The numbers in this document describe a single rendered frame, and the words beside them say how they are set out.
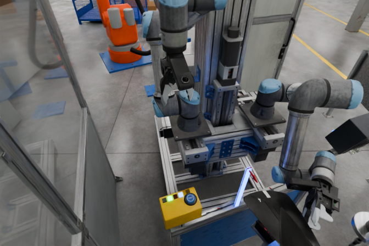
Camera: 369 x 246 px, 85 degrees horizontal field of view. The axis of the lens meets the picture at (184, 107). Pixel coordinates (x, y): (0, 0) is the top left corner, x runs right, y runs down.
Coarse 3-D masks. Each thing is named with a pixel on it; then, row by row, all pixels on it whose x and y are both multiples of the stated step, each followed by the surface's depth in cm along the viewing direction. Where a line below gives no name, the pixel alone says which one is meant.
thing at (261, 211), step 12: (276, 192) 80; (252, 204) 72; (264, 204) 73; (276, 204) 74; (288, 204) 75; (264, 216) 69; (276, 216) 69; (300, 216) 71; (276, 228) 66; (300, 228) 67; (276, 240) 64; (312, 240) 64
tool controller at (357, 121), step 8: (352, 120) 96; (360, 120) 97; (368, 120) 97; (336, 128) 104; (344, 128) 100; (352, 128) 97; (360, 128) 94; (368, 128) 94; (328, 136) 109; (336, 136) 105; (344, 136) 101; (352, 136) 97; (360, 136) 94; (368, 136) 92; (336, 144) 106; (344, 144) 102; (352, 144) 98; (360, 144) 97; (344, 152) 104; (352, 152) 103
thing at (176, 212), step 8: (176, 192) 88; (184, 192) 87; (192, 192) 87; (160, 200) 85; (168, 200) 85; (176, 200) 85; (184, 200) 84; (160, 208) 90; (168, 208) 82; (176, 208) 82; (184, 208) 82; (192, 208) 82; (200, 208) 82; (168, 216) 80; (176, 216) 80; (184, 216) 82; (192, 216) 84; (200, 216) 87; (168, 224) 81; (176, 224) 84
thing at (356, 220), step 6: (354, 216) 42; (360, 216) 42; (366, 216) 42; (354, 222) 41; (360, 222) 41; (354, 228) 41; (360, 228) 40; (366, 228) 40; (360, 234) 40; (366, 234) 39; (366, 240) 39
